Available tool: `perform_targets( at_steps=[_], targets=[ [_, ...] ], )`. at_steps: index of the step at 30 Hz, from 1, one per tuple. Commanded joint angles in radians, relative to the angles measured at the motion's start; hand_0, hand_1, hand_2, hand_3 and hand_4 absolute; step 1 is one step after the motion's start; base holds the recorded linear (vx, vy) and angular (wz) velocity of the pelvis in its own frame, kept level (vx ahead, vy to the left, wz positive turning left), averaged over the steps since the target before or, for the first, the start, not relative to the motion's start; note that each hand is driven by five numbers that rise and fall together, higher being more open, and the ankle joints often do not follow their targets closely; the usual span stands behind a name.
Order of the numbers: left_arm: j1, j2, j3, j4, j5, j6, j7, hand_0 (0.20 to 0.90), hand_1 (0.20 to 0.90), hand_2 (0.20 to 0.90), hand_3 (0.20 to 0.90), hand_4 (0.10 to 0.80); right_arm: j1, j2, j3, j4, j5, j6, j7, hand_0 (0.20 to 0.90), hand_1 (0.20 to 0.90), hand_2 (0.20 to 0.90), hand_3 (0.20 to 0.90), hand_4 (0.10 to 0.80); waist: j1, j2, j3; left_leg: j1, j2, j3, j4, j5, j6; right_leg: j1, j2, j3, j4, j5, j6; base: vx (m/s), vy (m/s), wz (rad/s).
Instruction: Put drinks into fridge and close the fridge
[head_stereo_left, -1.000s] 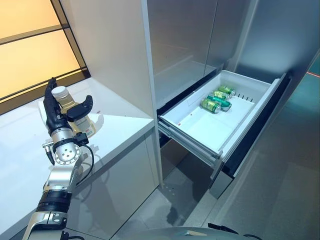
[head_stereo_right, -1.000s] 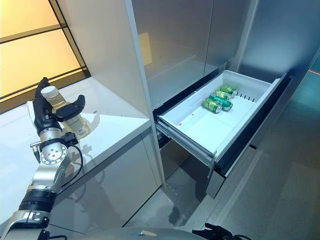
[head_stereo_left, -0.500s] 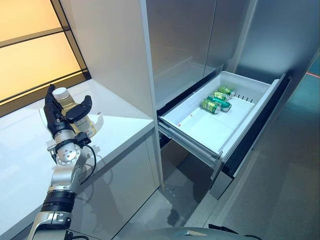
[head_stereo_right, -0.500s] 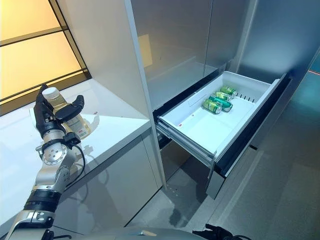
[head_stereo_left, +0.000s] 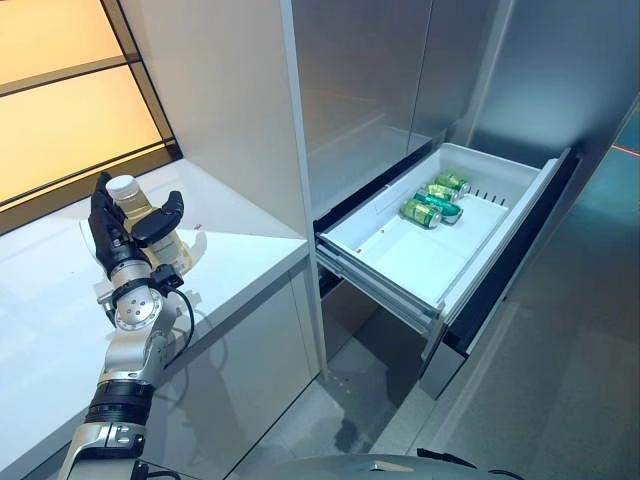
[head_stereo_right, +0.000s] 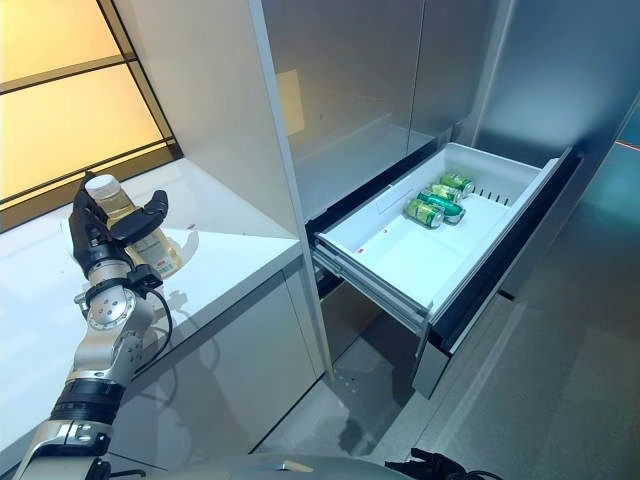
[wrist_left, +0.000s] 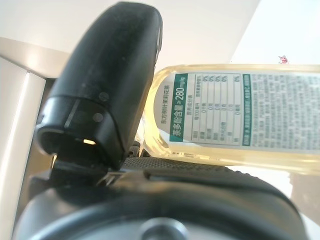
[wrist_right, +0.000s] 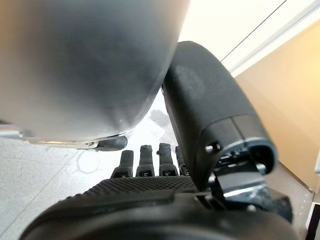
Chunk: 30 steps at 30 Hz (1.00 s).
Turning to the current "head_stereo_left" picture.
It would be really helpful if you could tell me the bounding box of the yellow drink bottle white cap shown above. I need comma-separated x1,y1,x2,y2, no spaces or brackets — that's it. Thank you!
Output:
105,175,207,274

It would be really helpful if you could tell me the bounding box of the grey robot torso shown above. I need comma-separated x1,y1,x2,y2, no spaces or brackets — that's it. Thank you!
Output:
294,438,501,480

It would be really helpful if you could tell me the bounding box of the white counter cabinet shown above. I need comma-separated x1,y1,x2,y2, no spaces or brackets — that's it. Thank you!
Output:
0,158,321,480

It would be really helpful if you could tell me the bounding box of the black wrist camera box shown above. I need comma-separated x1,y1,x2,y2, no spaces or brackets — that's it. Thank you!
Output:
149,266,185,292

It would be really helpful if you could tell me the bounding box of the stainless steel fridge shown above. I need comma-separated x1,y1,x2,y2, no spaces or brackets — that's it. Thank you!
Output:
279,0,640,480

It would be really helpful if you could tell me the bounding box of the light green drink can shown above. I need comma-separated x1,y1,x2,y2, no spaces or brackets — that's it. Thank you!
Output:
402,198,443,229
433,172,471,199

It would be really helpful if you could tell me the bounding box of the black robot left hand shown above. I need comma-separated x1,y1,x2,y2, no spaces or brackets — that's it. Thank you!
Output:
88,172,187,281

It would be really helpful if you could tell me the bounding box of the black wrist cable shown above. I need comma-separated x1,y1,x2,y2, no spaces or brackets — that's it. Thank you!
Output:
167,287,197,362

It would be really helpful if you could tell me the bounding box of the orange lit window dark frame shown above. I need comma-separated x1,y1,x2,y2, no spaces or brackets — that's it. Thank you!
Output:
0,0,182,236

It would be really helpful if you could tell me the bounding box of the teal green drink can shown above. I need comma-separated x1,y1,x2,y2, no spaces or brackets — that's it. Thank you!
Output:
413,189,464,225

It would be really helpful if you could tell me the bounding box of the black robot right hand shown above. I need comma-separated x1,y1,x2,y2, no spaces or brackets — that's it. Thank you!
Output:
416,447,482,470

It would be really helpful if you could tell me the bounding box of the fridge drawer with white bin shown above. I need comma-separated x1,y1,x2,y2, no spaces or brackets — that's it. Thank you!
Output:
313,142,581,401

